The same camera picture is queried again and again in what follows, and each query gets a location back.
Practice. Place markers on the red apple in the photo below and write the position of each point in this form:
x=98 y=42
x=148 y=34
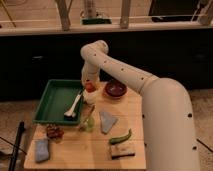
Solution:
x=89 y=87

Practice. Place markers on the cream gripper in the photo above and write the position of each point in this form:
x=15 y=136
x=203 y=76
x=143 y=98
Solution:
x=93 y=78

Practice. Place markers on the wooden table leg left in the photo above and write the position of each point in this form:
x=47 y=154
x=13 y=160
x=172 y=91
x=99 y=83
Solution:
x=63 y=13

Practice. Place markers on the black box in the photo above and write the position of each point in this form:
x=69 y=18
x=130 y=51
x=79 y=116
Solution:
x=172 y=10

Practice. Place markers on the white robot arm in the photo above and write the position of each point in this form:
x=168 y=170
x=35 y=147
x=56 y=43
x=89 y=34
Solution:
x=167 y=114

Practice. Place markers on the green plastic tray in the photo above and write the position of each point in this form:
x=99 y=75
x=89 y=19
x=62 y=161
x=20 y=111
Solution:
x=57 y=98

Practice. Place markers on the black pole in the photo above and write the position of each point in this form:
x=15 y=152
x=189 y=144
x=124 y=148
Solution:
x=16 y=146

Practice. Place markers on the green cucumber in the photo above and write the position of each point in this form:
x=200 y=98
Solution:
x=116 y=140

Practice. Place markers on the wooden table leg right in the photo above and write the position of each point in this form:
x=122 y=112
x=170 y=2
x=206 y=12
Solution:
x=125 y=12

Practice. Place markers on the dark red bowl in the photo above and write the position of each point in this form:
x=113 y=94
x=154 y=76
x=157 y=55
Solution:
x=115 y=88

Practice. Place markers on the green base stand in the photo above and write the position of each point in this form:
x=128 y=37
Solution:
x=93 y=21

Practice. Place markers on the light blue triangular cloth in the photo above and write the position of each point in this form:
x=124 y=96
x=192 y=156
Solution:
x=107 y=121

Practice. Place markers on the white paper cup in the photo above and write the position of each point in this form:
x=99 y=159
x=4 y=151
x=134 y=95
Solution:
x=89 y=97

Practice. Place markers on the bunch of red grapes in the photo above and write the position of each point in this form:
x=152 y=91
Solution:
x=54 y=132

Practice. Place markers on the wooden table leg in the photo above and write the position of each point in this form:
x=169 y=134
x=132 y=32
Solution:
x=125 y=12
x=63 y=13

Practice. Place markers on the blue folded cloth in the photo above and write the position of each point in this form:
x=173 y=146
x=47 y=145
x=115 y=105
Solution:
x=42 y=150

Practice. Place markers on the white brush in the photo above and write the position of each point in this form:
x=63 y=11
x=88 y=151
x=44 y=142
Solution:
x=70 y=112

